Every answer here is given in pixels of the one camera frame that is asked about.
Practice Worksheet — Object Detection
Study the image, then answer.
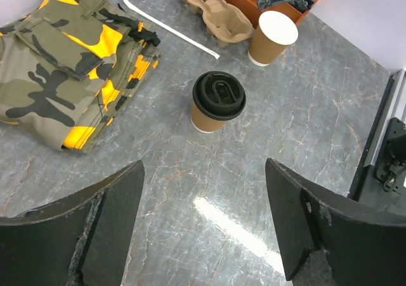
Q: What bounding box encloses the aluminium frame rail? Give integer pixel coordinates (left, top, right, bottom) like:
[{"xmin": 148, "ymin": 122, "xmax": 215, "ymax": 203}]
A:
[{"xmin": 364, "ymin": 69, "xmax": 405, "ymax": 166}]

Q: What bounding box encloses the orange compartment tray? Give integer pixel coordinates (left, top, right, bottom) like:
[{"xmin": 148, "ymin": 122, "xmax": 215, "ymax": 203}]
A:
[{"xmin": 226, "ymin": 0, "xmax": 317, "ymax": 27}]

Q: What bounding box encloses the brown paper coffee cup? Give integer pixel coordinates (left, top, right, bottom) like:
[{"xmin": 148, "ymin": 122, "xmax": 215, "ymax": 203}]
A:
[{"xmin": 190, "ymin": 103, "xmax": 227, "ymax": 134}]

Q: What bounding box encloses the white wrapped paper straw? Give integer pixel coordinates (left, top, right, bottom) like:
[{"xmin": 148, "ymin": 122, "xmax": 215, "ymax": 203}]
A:
[{"xmin": 123, "ymin": 0, "xmax": 220, "ymax": 60}]

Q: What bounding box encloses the black plastic cup lid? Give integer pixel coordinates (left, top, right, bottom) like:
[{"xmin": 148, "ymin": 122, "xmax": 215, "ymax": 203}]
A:
[{"xmin": 192, "ymin": 71, "xmax": 247, "ymax": 121}]

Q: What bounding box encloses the camouflage folded cloth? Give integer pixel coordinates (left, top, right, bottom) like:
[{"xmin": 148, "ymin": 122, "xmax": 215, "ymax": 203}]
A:
[{"xmin": 1, "ymin": 0, "xmax": 160, "ymax": 153}]

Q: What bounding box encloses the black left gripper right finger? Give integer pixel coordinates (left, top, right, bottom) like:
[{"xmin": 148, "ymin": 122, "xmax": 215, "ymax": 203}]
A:
[{"xmin": 265, "ymin": 159, "xmax": 405, "ymax": 285}]

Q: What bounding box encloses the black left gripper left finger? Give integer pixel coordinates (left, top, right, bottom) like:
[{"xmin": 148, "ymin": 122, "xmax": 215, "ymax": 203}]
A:
[{"xmin": 1, "ymin": 160, "xmax": 145, "ymax": 285}]

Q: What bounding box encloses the cardboard cup carrier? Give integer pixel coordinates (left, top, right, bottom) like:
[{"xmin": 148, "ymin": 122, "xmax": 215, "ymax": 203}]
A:
[{"xmin": 183, "ymin": 0, "xmax": 254, "ymax": 48}]

